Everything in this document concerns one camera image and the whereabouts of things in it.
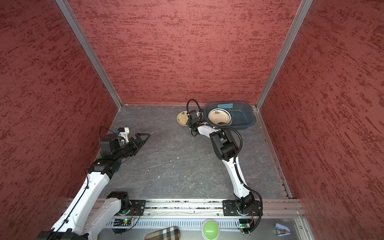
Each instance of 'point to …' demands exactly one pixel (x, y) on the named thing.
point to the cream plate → (220, 116)
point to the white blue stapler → (282, 230)
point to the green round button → (210, 229)
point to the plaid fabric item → (169, 233)
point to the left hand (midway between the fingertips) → (147, 142)
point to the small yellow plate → (182, 118)
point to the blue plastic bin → (242, 116)
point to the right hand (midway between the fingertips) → (190, 123)
